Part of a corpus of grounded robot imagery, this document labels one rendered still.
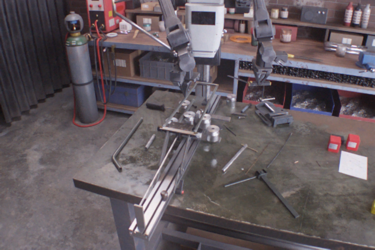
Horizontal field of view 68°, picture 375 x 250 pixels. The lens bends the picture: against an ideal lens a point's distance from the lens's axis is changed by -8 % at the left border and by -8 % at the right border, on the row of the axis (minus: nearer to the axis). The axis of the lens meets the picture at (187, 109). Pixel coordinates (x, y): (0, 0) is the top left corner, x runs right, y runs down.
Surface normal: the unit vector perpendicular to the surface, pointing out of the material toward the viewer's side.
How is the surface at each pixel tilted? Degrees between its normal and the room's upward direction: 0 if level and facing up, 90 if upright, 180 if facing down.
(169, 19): 42
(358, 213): 0
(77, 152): 0
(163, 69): 90
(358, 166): 0
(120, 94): 90
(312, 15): 90
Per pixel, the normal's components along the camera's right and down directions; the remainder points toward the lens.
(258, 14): -0.12, 0.00
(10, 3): 0.41, 0.45
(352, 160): 0.00, -0.88
